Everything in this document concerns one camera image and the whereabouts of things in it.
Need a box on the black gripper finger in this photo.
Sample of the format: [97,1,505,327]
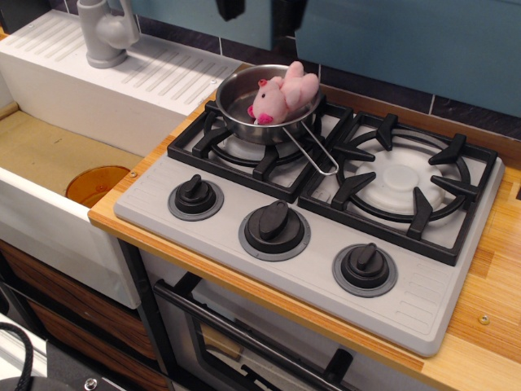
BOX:
[276,0,306,37]
[216,0,246,21]

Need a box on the stainless steel pan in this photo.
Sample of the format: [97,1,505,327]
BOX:
[216,64,339,176]

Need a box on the pink stuffed pig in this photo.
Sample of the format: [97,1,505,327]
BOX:
[247,61,319,125]

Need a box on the black left stove knob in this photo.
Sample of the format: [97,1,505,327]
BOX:
[167,174,224,222]

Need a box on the black stove knob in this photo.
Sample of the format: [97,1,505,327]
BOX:
[332,243,398,298]
[239,200,311,262]
[167,174,224,222]

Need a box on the black middle stove knob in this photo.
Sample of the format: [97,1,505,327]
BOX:
[239,200,311,262]

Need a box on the grey toy stove top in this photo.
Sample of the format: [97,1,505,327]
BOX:
[114,152,496,356]

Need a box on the black right stove knob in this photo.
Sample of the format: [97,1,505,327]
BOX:
[332,243,398,298]

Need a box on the grey toy faucet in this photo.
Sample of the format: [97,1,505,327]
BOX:
[77,0,140,69]

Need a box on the black left burner grate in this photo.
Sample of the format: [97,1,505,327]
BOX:
[167,98,353,203]

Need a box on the black burner grate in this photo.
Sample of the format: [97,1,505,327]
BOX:
[167,98,353,203]
[298,112,503,266]

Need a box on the white toy sink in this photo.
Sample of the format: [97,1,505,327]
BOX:
[1,11,239,309]

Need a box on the orange plastic plate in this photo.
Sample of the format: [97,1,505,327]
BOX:
[65,165,129,208]

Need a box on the black right burner grate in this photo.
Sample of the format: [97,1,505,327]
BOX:
[298,112,503,266]

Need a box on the wooden drawer cabinet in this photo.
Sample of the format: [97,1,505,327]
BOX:
[1,242,172,390]

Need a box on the oven door with black handle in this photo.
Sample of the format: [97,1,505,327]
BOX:
[153,273,414,390]

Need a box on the black braided cable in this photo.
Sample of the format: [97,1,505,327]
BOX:
[0,322,34,391]

